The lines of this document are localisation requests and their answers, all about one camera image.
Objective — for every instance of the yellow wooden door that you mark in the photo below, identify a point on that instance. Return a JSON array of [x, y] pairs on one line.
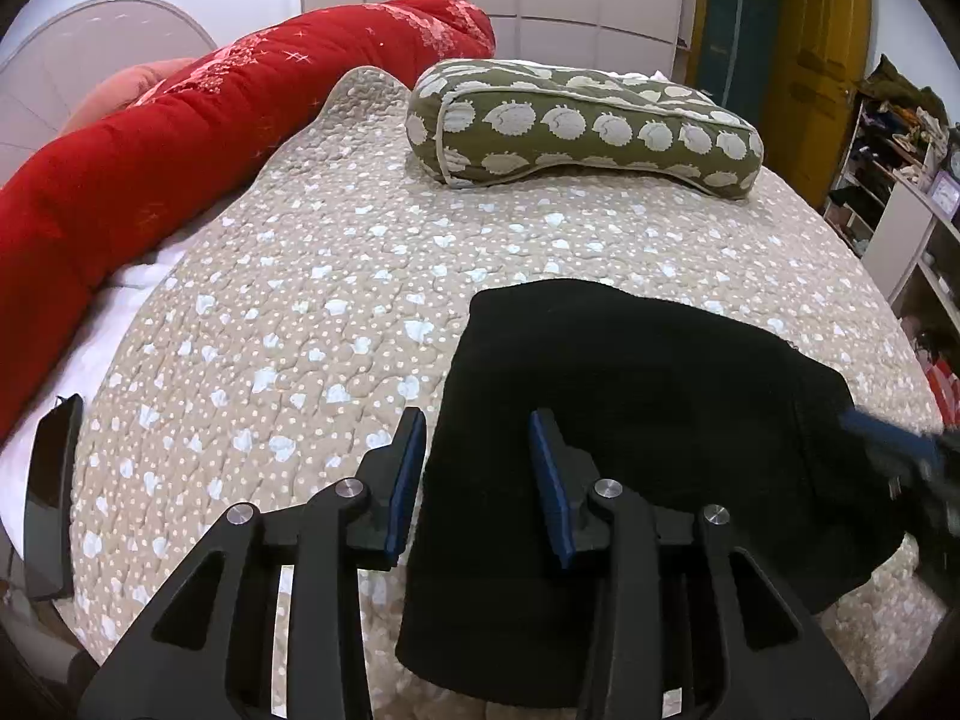
[[819, 58]]

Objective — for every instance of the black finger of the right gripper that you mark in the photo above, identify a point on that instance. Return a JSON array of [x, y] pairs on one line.
[[894, 451]]

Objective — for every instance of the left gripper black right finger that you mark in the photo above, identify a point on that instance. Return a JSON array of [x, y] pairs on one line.
[[565, 478]]

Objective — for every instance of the black smartphone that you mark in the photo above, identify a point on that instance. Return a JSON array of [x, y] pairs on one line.
[[47, 515]]

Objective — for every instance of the pink pillow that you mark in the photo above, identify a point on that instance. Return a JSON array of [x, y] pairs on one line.
[[121, 90]]

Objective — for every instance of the red blanket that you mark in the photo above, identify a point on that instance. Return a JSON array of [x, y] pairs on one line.
[[99, 198]]

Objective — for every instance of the black pants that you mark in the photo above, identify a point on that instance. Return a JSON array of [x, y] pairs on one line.
[[683, 407]]

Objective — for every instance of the white shelf unit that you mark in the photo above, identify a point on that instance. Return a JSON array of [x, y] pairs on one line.
[[925, 294]]

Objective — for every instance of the white bed sheet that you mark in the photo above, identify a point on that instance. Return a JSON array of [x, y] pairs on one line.
[[81, 369]]

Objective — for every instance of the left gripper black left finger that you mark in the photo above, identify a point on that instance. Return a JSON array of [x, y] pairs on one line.
[[390, 475]]

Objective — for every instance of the olive patterned pillow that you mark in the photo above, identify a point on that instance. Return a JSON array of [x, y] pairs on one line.
[[485, 122]]

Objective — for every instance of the round pink headboard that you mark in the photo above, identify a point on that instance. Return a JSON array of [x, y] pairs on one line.
[[50, 73]]

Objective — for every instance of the red cardboard box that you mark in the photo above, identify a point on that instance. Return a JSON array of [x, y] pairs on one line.
[[946, 390]]

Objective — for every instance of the beige dotted quilt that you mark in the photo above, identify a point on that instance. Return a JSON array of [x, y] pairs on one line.
[[215, 480]]

